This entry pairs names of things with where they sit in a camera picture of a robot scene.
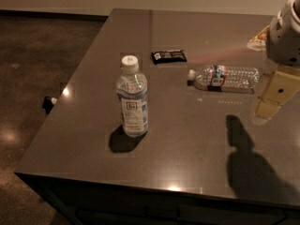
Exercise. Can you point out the blue label plastic water bottle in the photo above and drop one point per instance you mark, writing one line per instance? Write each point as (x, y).
(131, 89)

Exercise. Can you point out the dark table cabinet base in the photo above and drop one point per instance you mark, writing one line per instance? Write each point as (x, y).
(91, 203)

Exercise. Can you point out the snack bag at table edge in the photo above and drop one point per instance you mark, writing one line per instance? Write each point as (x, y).
(258, 42)

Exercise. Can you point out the black knob on table side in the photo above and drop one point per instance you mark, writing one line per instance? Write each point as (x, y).
(48, 104)

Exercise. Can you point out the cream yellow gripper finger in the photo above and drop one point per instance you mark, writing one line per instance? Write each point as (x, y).
(283, 84)

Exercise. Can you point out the clear plastic bottle red label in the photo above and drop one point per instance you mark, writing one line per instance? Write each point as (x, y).
(217, 78)

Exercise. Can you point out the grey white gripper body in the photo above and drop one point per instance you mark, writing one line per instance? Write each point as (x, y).
(283, 41)

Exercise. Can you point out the black snack packet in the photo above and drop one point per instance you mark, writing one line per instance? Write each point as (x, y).
(168, 56)

